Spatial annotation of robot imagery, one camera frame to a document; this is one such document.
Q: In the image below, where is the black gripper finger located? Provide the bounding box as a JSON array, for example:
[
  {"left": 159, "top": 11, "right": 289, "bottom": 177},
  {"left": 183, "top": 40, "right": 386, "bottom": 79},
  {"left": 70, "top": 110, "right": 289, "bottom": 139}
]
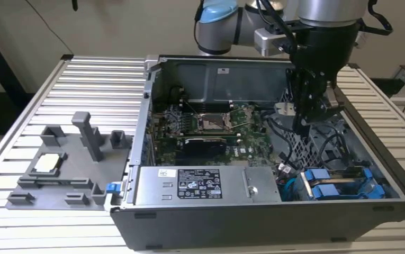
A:
[
  {"left": 310, "top": 74, "right": 345, "bottom": 125},
  {"left": 290, "top": 67, "right": 316, "bottom": 139}
]

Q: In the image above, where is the metal socket cover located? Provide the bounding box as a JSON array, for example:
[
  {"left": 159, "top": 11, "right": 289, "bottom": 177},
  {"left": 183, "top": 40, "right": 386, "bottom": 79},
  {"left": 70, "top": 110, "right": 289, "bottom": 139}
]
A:
[{"left": 225, "top": 104, "right": 257, "bottom": 130}]

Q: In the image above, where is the grey perforated drive cage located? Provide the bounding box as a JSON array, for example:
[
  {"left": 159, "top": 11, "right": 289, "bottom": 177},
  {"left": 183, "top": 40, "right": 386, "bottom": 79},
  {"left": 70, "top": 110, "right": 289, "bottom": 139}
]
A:
[{"left": 269, "top": 87, "right": 360, "bottom": 170}]

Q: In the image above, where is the green motherboard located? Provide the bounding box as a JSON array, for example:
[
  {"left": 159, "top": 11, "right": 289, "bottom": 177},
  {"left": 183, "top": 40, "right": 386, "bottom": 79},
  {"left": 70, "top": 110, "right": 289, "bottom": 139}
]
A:
[{"left": 151, "top": 103, "right": 281, "bottom": 168}]

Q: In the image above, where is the CPU socket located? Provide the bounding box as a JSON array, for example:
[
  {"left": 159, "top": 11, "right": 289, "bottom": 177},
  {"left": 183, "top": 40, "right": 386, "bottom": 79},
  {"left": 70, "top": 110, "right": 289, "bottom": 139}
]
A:
[{"left": 194, "top": 112, "right": 238, "bottom": 133}]

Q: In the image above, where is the thin metal locking lever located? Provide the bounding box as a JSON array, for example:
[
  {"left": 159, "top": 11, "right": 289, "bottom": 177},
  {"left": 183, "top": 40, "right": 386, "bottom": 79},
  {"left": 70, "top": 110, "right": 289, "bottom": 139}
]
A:
[{"left": 179, "top": 98, "right": 201, "bottom": 116}]

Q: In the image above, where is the black graphics card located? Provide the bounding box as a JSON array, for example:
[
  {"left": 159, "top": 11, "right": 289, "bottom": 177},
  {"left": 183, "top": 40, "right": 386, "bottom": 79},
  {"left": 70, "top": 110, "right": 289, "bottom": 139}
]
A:
[{"left": 175, "top": 136, "right": 242, "bottom": 166}]

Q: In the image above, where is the open black PC case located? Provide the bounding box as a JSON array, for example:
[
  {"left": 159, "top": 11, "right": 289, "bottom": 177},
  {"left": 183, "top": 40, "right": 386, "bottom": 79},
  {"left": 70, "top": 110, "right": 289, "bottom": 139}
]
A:
[{"left": 109, "top": 54, "right": 405, "bottom": 251}]

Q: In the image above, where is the silver power supply unit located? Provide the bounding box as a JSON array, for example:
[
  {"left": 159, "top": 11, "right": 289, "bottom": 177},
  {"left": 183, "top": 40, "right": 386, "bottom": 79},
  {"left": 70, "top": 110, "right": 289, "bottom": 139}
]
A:
[{"left": 134, "top": 166, "right": 282, "bottom": 206}]

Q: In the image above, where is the grey parts rack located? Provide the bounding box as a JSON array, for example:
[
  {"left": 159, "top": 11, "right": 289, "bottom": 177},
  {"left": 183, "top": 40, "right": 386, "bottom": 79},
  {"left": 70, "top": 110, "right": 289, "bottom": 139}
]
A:
[{"left": 6, "top": 111, "right": 134, "bottom": 211}]

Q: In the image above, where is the silver CPU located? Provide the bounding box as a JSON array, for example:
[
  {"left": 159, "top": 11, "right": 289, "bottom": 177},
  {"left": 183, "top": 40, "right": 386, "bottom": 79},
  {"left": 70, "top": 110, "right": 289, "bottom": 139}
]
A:
[{"left": 34, "top": 153, "right": 64, "bottom": 173}]

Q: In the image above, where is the silver metal bracket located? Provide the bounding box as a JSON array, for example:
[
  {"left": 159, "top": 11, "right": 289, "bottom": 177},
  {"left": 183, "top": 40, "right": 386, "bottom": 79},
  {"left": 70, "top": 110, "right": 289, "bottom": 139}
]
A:
[{"left": 274, "top": 101, "right": 297, "bottom": 117}]

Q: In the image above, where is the black looped wire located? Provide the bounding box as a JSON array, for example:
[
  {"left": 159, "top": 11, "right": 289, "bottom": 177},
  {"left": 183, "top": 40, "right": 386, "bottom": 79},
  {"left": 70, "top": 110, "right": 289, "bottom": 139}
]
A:
[{"left": 314, "top": 131, "right": 350, "bottom": 166}]

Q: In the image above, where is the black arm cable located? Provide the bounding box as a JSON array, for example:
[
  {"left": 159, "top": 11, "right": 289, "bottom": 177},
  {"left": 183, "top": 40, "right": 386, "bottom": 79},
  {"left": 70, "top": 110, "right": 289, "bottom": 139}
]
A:
[{"left": 257, "top": 0, "right": 300, "bottom": 55}]

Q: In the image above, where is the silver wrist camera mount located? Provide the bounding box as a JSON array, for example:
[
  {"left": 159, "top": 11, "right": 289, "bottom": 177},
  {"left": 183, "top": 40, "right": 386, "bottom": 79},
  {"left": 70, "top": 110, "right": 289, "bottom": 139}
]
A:
[{"left": 253, "top": 27, "right": 296, "bottom": 57}]

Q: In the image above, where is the black wire with connectors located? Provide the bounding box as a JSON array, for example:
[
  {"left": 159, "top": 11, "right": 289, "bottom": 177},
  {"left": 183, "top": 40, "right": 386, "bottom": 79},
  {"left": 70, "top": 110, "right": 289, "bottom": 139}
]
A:
[{"left": 264, "top": 115, "right": 312, "bottom": 175}]

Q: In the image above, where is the blue wire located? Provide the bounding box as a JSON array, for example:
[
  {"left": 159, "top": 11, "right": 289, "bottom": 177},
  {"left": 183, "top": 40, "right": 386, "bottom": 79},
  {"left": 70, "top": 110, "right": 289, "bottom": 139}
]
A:
[{"left": 280, "top": 176, "right": 298, "bottom": 201}]

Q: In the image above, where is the thin black hanging cable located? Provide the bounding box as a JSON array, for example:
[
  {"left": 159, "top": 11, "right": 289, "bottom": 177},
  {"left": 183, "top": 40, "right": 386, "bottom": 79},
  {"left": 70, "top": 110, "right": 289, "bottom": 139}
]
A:
[{"left": 24, "top": 0, "right": 75, "bottom": 57}]

